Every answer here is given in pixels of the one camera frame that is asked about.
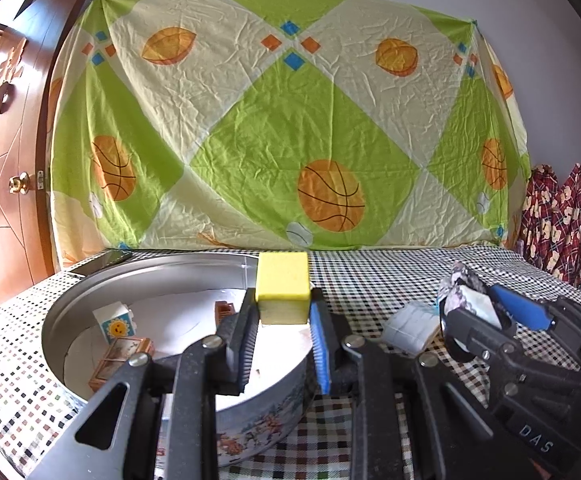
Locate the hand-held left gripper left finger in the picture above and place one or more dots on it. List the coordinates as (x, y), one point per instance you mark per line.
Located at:
(250, 350)

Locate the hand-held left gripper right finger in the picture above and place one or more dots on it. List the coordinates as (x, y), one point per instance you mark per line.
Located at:
(320, 350)

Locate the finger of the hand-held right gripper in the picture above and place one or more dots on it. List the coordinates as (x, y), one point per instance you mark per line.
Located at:
(520, 307)
(475, 332)

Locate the patterned packet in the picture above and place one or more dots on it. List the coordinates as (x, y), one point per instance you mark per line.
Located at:
(470, 302)

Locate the small brown toy block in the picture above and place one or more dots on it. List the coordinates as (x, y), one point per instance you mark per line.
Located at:
(223, 310)

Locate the round metal tin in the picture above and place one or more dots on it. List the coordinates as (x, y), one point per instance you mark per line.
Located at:
(270, 410)

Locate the yellow toy block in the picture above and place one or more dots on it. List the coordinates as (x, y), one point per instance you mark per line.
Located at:
(283, 280)

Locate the long brown toy block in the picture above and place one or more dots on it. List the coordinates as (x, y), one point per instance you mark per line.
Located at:
(115, 360)

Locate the white toy block sun print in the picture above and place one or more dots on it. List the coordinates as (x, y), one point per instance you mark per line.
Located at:
(115, 327)

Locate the white plastic packet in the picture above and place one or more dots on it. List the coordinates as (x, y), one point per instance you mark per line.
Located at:
(408, 327)

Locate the checkered tablecloth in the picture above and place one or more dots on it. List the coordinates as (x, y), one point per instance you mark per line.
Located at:
(370, 280)

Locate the red floral cloth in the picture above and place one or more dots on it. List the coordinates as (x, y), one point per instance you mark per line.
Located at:
(565, 220)

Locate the black smartphone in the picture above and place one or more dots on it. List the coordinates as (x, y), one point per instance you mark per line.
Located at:
(103, 261)

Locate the basketball print bed sheet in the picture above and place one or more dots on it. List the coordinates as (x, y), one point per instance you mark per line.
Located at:
(270, 110)

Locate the wooden door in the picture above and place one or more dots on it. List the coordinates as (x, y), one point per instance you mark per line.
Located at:
(10, 240)

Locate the metal door latch plate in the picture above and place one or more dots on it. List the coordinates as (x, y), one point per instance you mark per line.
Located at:
(41, 180)

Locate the brass door knob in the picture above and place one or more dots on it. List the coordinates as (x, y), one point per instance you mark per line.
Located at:
(19, 183)

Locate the wooden door ornament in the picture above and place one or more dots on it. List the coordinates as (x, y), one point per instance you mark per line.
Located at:
(3, 82)

